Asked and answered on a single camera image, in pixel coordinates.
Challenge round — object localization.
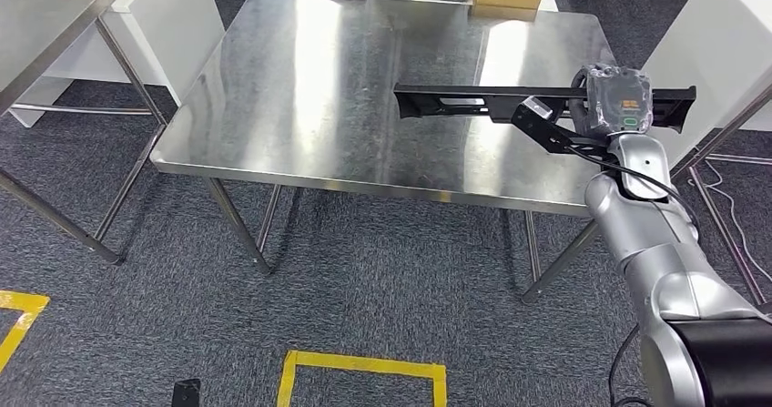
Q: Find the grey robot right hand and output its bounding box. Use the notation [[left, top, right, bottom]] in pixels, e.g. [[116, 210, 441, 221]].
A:
[[569, 63, 655, 140]]

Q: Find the long black plastic part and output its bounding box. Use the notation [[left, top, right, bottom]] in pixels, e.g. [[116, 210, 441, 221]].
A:
[[392, 84, 698, 136]]

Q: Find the stainless steel workbench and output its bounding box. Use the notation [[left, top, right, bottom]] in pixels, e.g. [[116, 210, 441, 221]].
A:
[[148, 0, 620, 307]]

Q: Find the white cabinet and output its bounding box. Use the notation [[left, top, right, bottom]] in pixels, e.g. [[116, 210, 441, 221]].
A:
[[638, 0, 772, 171], [10, 0, 226, 130]]

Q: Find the yellow floor tape square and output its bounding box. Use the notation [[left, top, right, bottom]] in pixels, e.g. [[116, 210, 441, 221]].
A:
[[0, 290, 51, 373], [275, 349, 450, 407]]

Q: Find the stainless steel table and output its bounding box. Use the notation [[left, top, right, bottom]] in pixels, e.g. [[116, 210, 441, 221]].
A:
[[0, 0, 169, 268]]

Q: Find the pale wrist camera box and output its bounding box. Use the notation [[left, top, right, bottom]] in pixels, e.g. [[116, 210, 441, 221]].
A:
[[521, 95, 555, 123]]

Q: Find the black camera bracket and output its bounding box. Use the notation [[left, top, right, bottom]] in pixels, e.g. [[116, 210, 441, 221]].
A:
[[511, 105, 612, 157]]

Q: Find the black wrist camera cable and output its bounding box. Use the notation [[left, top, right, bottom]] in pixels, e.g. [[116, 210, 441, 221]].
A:
[[565, 147, 702, 238]]

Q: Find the white floor cable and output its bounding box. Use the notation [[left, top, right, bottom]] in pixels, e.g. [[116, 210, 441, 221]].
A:
[[686, 158, 772, 268]]

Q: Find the steel table frame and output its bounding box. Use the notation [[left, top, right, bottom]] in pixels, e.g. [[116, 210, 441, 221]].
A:
[[667, 84, 772, 307]]

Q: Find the black hanging cable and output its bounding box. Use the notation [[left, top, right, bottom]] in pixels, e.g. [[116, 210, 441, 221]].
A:
[[607, 323, 656, 407]]

